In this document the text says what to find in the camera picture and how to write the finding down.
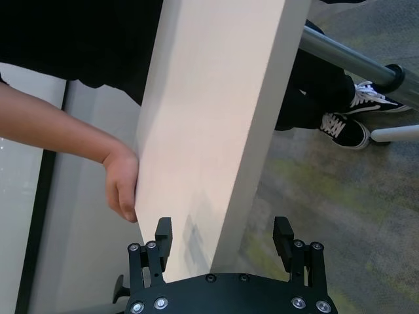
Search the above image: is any person in black clothes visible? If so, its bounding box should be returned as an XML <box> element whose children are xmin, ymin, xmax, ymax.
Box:
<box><xmin>0</xmin><ymin>0</ymin><xmax>357</xmax><ymax>131</ymax></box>

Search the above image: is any person's right hand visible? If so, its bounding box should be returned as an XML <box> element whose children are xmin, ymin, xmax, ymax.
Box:
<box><xmin>103</xmin><ymin>143</ymin><xmax>140</xmax><ymax>224</ymax></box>

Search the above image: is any black white sneaker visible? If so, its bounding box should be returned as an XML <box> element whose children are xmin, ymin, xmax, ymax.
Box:
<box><xmin>320</xmin><ymin>111</ymin><xmax>373</xmax><ymax>151</ymax></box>
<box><xmin>340</xmin><ymin>80</ymin><xmax>413</xmax><ymax>115</ymax></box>

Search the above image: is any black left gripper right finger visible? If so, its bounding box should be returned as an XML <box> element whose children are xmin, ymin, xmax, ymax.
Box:
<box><xmin>273</xmin><ymin>216</ymin><xmax>327</xmax><ymax>288</ymax></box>

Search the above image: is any black wall trim strip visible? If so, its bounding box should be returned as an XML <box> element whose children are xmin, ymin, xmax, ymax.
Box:
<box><xmin>0</xmin><ymin>80</ymin><xmax>69</xmax><ymax>314</ymax></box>

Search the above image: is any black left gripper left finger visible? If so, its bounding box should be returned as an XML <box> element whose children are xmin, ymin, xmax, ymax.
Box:
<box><xmin>127</xmin><ymin>217</ymin><xmax>174</xmax><ymax>290</ymax></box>

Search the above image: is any person's right forearm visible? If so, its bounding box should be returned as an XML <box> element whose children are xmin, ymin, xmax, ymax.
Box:
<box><xmin>0</xmin><ymin>81</ymin><xmax>132</xmax><ymax>164</ymax></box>

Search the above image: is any white rolling table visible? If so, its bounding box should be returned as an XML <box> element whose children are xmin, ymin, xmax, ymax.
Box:
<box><xmin>134</xmin><ymin>0</ymin><xmax>419</xmax><ymax>285</ymax></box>

